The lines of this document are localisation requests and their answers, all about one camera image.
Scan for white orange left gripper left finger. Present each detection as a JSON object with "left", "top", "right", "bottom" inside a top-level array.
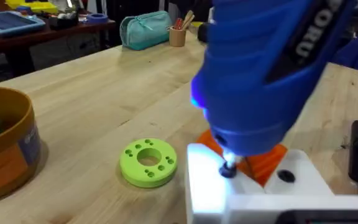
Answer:
[{"left": 186, "top": 128, "right": 266, "bottom": 224}]

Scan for white orange left gripper right finger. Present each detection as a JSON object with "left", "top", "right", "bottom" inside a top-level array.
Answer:
[{"left": 246, "top": 142, "right": 336, "bottom": 197}]

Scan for blue electric screwdriver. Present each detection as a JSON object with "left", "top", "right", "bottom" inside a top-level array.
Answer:
[{"left": 190, "top": 0, "right": 358, "bottom": 180}]

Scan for green disc with holes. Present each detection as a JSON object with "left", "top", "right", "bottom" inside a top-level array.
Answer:
[{"left": 119, "top": 138, "right": 178, "bottom": 189}]

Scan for small tan cup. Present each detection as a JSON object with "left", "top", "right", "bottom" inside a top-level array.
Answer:
[{"left": 168, "top": 26, "right": 187, "bottom": 48}]

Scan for wooden sticks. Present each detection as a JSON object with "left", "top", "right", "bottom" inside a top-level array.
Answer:
[{"left": 181, "top": 9, "right": 196, "bottom": 31}]

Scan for teal zip pouch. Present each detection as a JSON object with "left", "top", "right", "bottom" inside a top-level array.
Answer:
[{"left": 119, "top": 10, "right": 174, "bottom": 52}]

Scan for blue tape roll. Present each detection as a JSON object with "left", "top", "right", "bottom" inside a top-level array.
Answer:
[{"left": 85, "top": 12, "right": 109, "bottom": 25}]

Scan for orange tub with toys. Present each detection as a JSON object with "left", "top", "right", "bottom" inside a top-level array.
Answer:
[{"left": 0, "top": 86, "right": 42, "bottom": 202}]

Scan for black box of small parts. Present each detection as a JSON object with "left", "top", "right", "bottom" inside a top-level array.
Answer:
[{"left": 48, "top": 11, "right": 81, "bottom": 31}]

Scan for dark brown wooden desk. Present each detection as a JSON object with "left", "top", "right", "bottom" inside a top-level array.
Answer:
[{"left": 0, "top": 18, "right": 117, "bottom": 79}]

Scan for yellow box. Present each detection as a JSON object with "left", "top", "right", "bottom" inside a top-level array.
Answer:
[{"left": 4, "top": 0, "right": 59, "bottom": 15}]

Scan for blue flat tray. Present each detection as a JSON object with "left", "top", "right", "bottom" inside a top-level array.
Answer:
[{"left": 0, "top": 11, "right": 47, "bottom": 39}]

